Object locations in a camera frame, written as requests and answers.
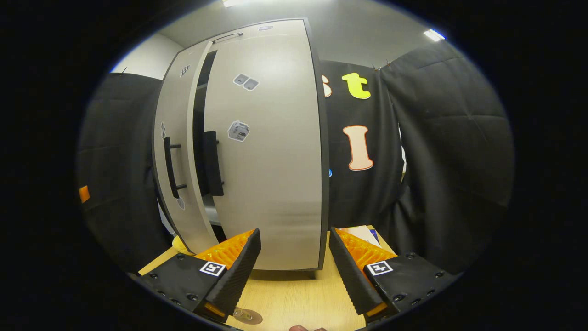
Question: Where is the stack of books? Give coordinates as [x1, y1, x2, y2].
[338, 225, 381, 250]

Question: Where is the yellow rounded object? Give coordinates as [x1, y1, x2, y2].
[172, 234, 196, 256]

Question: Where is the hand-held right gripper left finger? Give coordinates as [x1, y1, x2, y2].
[138, 228, 262, 323]

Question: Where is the grey cabinet door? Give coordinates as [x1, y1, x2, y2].
[201, 18, 329, 271]
[152, 40, 220, 255]

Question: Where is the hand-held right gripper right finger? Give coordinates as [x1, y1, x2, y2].
[328, 227, 461, 324]

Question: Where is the grey cabinet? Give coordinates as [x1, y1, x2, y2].
[152, 17, 331, 273]

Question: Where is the black backdrop cloth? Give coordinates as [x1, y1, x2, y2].
[76, 40, 515, 276]

